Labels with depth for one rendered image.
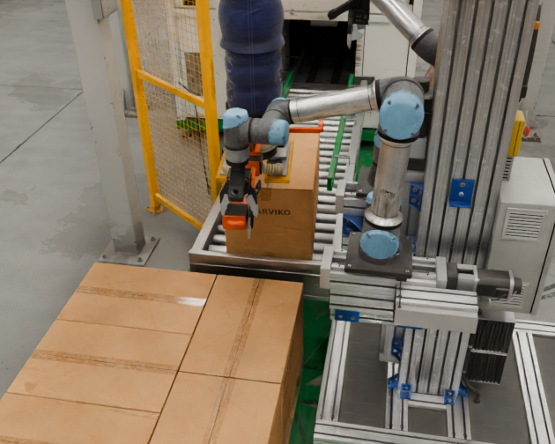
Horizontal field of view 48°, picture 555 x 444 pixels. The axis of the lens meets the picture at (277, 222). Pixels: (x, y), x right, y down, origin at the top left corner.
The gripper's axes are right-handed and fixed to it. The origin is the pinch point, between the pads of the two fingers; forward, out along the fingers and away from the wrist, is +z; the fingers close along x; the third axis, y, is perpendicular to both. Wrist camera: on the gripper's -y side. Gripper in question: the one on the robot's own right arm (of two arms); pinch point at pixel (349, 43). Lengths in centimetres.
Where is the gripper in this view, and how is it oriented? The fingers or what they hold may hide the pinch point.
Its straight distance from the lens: 266.0
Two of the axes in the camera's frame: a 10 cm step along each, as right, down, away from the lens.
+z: 0.2, 8.3, 5.5
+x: 1.8, -5.5, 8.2
